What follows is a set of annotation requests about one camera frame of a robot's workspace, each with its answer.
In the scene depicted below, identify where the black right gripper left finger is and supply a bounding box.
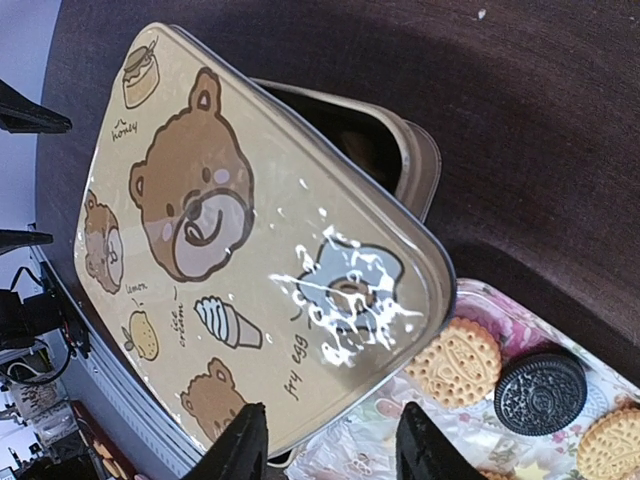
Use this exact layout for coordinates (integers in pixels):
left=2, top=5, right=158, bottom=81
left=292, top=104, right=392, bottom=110
left=187, top=403, right=268, bottom=480

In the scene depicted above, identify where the round patterned biscuit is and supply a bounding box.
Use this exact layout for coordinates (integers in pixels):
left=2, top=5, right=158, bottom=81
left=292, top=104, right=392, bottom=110
left=405, top=317, right=502, bottom=409

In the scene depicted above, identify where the gold cookie tin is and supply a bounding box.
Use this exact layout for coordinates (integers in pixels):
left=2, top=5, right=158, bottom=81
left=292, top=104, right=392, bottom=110
left=254, top=78, right=442, bottom=221

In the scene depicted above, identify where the floral cookie tray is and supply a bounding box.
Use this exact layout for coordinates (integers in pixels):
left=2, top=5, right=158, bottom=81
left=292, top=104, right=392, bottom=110
left=286, top=279, right=639, bottom=479

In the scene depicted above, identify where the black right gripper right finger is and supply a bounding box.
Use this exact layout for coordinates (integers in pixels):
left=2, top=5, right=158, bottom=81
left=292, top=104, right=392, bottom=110
left=396, top=402, right=484, bottom=480

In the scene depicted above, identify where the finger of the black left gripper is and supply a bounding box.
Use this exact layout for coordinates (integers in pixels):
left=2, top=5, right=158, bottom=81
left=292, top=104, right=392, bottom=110
left=0, top=81, right=72, bottom=134
left=0, top=229, right=53, bottom=250

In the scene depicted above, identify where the black sandwich cookie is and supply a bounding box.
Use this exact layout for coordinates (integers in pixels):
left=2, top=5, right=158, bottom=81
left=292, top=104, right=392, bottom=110
left=493, top=351, right=588, bottom=437

